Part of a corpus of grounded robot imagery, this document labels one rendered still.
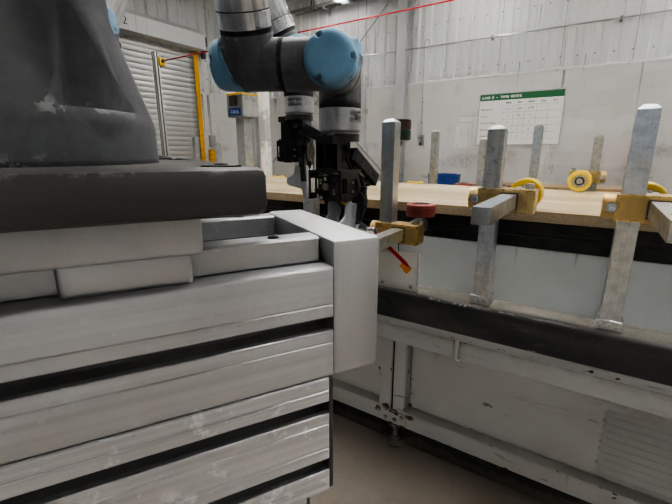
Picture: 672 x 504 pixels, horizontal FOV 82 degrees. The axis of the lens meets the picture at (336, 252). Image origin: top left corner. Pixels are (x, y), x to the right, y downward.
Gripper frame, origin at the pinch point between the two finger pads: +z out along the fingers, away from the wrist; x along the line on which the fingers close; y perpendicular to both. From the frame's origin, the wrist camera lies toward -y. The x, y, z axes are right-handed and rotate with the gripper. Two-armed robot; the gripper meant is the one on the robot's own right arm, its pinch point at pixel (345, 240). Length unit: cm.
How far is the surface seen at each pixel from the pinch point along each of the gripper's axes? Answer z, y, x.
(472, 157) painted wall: -6, -746, -170
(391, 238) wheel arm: 2.8, -18.0, 1.5
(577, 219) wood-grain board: -1, -46, 37
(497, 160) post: -15.1, -25.9, 21.8
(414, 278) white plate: 14.1, -25.0, 5.0
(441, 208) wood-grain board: -1.0, -46.4, 3.7
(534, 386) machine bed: 49, -51, 33
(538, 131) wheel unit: -26, -135, 16
